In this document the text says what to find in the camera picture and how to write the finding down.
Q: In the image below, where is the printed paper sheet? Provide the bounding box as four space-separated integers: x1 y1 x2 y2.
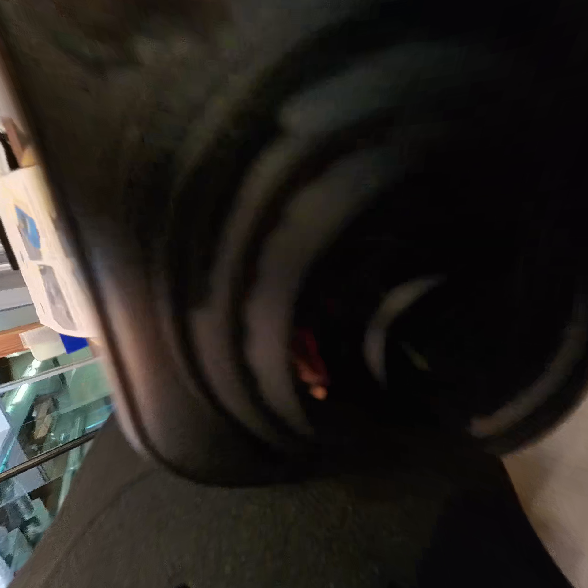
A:
0 165 99 340

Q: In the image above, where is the brown wooden board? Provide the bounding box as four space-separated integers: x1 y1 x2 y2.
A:
0 322 44 358

